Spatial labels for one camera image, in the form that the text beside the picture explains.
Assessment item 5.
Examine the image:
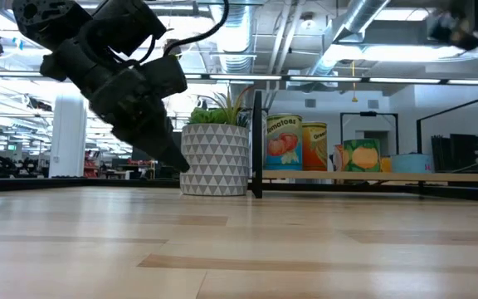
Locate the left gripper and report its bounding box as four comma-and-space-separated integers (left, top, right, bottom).
39, 39, 191, 174

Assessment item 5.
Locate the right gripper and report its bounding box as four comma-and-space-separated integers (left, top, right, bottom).
427, 0, 478, 51

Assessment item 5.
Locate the tomatoes tin can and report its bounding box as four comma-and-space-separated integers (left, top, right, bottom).
265, 113, 305, 172

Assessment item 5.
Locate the tin can light blue label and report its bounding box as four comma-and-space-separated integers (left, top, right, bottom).
390, 153, 434, 174

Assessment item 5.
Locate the tin can peach label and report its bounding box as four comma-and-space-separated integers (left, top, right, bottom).
341, 138, 382, 174

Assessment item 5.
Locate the orange green beans can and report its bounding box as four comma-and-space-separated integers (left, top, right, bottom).
301, 121, 329, 172

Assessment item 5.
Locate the background office furniture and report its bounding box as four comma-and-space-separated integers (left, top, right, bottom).
85, 147, 182, 180

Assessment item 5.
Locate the green succulent plant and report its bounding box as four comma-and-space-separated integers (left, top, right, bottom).
187, 85, 256, 129

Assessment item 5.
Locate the white triangle-patterned plant pot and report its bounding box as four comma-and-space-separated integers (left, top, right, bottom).
179, 123, 251, 197

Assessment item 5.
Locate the white building pillar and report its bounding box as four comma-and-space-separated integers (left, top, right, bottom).
48, 91, 89, 179

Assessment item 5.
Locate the black equipment rack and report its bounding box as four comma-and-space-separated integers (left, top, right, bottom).
431, 132, 478, 173

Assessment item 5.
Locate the long ceiling light strip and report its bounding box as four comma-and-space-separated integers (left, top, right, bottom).
0, 70, 478, 86

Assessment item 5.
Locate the black aluminium table frame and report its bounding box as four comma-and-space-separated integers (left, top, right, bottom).
0, 174, 478, 204

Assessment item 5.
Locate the silver ventilation duct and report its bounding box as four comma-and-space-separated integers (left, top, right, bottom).
209, 0, 257, 76
308, 0, 392, 76

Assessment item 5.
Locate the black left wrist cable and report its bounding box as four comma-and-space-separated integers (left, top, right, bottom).
162, 0, 230, 57

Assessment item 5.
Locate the black background frame stand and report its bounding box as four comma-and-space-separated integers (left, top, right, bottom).
339, 110, 400, 157

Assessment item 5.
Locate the yellow hanging cord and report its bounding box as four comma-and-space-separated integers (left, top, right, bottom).
349, 60, 359, 104

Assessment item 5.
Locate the black wire shelf rack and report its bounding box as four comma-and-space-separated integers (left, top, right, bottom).
251, 90, 478, 204

